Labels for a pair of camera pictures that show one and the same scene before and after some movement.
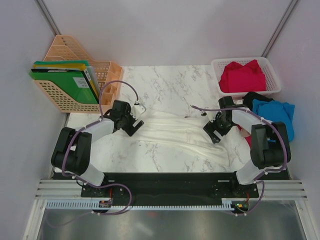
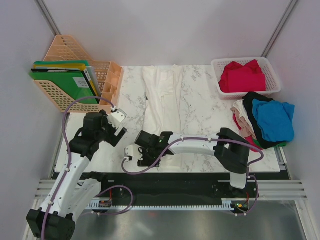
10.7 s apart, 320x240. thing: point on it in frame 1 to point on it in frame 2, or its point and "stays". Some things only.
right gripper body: x=219 y=124 to x=149 y=158
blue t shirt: x=276 y=111 stays
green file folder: x=75 y=83 stays
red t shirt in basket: x=237 y=78 stays
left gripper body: x=129 y=120 to x=107 y=132
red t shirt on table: x=248 y=138 stays
